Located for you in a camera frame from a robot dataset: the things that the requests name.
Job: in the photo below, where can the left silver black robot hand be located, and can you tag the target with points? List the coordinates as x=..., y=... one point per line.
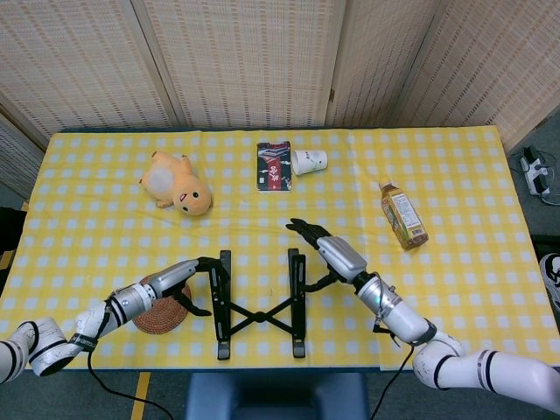
x=175, y=275

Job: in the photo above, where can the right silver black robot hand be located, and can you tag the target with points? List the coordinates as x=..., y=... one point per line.
x=343, y=258

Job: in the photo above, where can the black folding laptop stand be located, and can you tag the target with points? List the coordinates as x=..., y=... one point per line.
x=260, y=316

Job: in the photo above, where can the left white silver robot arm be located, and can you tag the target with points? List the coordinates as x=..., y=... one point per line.
x=127, y=302

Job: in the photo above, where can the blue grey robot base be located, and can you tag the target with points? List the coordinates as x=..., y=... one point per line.
x=271, y=398

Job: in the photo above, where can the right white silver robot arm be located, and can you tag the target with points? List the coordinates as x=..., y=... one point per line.
x=407, y=317

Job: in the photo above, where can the round brown woven coaster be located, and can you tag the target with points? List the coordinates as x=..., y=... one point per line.
x=159, y=319

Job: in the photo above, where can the plastic tea bottle yellow label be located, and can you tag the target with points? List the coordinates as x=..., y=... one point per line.
x=404, y=216

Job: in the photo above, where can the orange plush animal toy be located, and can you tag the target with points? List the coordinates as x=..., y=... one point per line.
x=192, y=194

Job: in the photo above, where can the white paper cup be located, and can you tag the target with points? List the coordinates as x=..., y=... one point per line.
x=310, y=162

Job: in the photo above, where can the yellow floor tape strip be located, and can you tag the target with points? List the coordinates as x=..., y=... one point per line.
x=141, y=394

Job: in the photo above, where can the yellow white checkered tablecloth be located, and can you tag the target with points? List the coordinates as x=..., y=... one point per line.
x=459, y=175

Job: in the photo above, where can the woven bamboo screen panel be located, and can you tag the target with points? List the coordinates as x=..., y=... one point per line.
x=65, y=65
x=13, y=149
x=376, y=61
x=245, y=61
x=494, y=65

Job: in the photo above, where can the white power strip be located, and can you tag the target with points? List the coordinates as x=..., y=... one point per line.
x=534, y=172

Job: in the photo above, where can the black white sneaker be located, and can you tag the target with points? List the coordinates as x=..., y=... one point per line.
x=552, y=275

